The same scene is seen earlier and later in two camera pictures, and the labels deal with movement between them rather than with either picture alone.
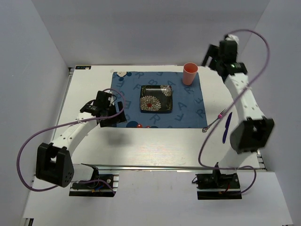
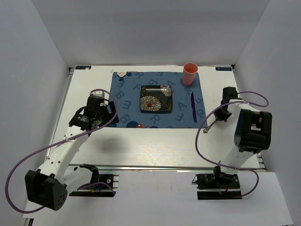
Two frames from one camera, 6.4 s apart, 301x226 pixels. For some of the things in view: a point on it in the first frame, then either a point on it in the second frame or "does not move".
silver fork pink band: x=220 y=116 does not move
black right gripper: x=212 y=52 -> x=220 y=117
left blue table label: x=83 y=67 does not move
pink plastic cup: x=189 y=72 does not move
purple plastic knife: x=227 y=124 -> x=192 y=102
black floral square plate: x=156 y=99 does not move
